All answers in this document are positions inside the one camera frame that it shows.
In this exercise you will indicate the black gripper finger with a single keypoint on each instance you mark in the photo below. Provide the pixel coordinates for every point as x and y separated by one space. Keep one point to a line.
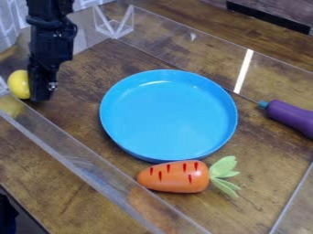
42 82

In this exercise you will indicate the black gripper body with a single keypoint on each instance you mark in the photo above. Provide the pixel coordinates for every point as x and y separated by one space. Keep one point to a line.
52 31

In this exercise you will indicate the yellow toy lemon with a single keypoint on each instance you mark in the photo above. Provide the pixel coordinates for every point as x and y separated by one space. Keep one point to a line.
17 84

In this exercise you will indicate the blue round tray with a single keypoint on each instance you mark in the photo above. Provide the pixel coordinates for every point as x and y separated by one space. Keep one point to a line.
168 115

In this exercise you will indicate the orange toy carrot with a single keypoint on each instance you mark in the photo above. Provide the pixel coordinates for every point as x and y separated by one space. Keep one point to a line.
189 176

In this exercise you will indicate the purple toy eggplant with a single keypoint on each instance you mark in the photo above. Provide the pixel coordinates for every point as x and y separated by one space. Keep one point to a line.
288 115

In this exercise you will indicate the clear acrylic enclosure wall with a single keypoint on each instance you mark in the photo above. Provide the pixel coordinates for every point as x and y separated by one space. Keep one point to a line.
72 178

